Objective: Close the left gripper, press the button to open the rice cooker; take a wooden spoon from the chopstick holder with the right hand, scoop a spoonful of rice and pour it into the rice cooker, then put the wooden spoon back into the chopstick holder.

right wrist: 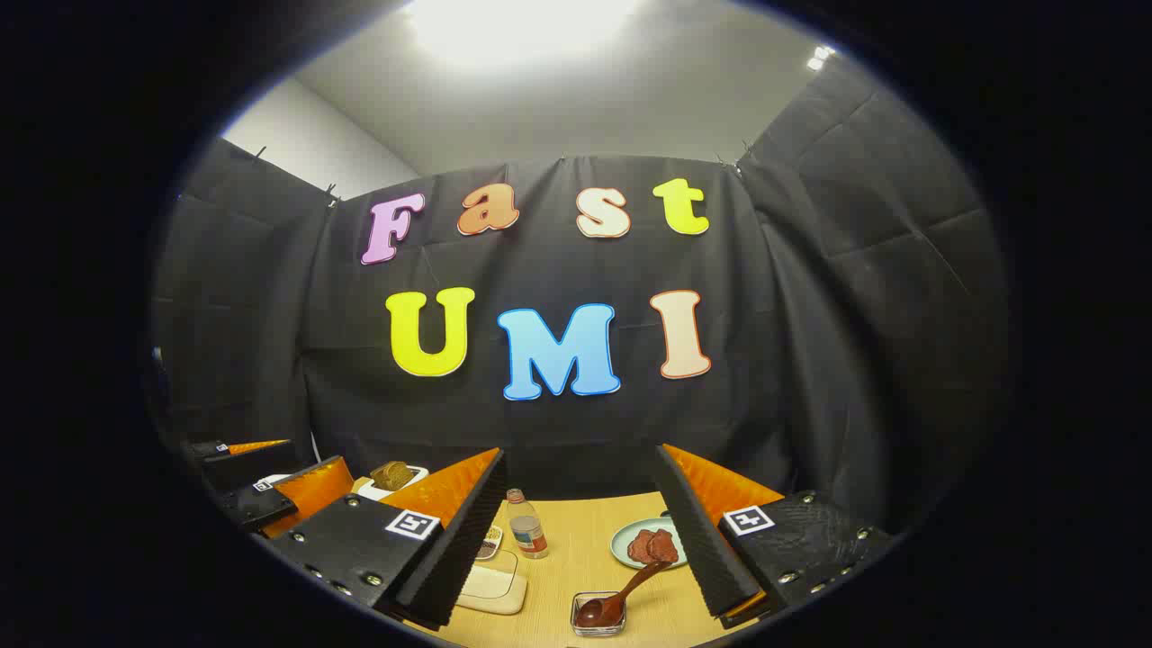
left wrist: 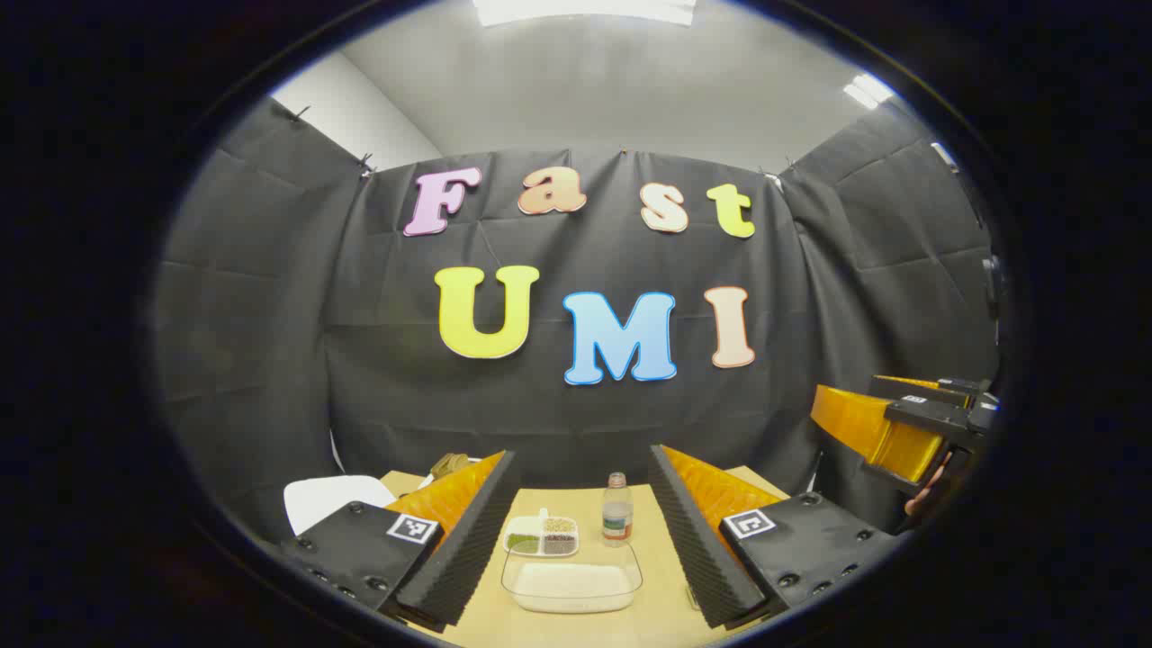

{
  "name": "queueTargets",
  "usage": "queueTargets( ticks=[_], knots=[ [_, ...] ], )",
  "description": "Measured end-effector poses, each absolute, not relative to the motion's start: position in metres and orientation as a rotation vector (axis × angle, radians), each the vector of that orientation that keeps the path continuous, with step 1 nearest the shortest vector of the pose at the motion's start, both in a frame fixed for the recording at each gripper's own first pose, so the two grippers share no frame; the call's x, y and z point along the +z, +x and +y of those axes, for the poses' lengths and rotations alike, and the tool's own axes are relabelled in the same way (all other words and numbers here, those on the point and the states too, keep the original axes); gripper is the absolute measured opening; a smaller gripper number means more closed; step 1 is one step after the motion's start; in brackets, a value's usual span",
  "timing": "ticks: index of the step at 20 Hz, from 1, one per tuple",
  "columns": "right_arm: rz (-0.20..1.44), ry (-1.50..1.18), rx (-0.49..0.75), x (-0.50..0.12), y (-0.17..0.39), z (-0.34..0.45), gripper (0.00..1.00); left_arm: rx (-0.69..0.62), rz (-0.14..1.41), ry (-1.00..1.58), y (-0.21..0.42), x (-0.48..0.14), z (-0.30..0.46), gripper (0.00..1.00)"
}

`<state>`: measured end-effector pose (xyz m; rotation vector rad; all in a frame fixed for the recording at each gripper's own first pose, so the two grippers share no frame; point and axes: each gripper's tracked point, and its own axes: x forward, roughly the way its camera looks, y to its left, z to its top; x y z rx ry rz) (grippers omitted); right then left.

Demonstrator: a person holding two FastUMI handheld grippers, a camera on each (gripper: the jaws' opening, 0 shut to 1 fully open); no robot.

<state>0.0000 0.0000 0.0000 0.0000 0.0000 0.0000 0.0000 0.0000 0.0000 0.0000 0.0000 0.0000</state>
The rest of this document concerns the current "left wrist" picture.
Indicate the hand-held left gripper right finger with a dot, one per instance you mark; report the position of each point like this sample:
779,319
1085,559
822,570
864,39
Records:
693,549

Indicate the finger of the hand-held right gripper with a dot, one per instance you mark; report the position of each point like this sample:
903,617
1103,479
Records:
873,432
936,387

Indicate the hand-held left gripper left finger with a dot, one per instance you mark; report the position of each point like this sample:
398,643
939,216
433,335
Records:
468,540

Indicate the clear container of rice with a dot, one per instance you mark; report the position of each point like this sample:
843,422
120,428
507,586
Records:
571,585

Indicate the white rice cooker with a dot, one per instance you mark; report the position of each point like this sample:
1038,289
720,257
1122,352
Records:
333,499

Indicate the white divided bean dish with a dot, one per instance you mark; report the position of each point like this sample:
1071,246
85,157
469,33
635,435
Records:
540,533

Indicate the brown toast slice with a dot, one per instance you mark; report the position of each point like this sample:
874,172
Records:
450,465

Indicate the clear plastic water bottle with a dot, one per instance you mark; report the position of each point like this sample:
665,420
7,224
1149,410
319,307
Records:
617,513

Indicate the small ceiling light panel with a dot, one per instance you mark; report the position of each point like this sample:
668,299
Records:
868,90

